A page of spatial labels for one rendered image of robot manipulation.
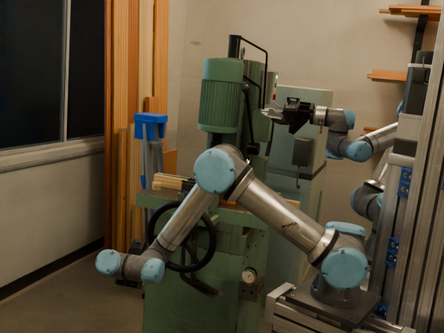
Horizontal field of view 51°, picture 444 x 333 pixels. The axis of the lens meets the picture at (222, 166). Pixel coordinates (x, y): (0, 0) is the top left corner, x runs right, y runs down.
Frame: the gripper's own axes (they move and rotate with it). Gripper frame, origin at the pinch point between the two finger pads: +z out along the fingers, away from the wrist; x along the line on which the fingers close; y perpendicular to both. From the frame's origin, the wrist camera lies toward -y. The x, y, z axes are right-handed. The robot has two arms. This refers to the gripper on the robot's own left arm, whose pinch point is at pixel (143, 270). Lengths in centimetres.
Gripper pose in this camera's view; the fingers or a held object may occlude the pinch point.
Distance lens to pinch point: 175.9
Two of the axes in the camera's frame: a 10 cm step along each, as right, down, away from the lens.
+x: 9.7, 1.2, -2.0
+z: 1.5, 3.4, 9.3
